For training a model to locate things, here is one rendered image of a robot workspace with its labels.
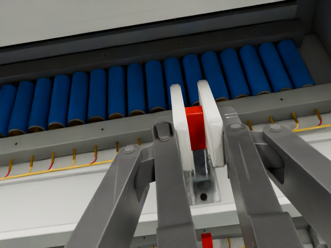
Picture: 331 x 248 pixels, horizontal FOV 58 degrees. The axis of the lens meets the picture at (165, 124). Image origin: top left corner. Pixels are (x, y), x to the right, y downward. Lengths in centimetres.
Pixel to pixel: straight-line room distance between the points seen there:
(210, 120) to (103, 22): 7
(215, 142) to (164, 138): 3
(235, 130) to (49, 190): 20
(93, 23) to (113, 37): 18
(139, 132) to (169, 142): 12
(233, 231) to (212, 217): 16
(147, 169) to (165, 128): 2
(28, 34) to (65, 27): 2
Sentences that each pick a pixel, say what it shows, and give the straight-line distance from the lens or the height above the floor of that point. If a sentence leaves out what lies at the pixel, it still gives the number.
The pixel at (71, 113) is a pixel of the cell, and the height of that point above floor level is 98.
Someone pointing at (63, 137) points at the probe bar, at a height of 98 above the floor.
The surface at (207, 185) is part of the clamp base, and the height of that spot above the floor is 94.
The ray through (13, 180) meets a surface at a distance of 31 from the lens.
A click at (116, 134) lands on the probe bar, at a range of 27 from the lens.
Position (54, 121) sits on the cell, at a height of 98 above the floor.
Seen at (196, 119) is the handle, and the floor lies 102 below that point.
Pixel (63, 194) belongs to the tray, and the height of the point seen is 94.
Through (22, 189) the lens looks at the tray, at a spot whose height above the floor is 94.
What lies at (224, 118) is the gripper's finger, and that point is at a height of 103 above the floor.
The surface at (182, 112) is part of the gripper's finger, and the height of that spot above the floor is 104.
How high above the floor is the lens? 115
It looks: 40 degrees down
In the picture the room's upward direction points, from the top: 11 degrees counter-clockwise
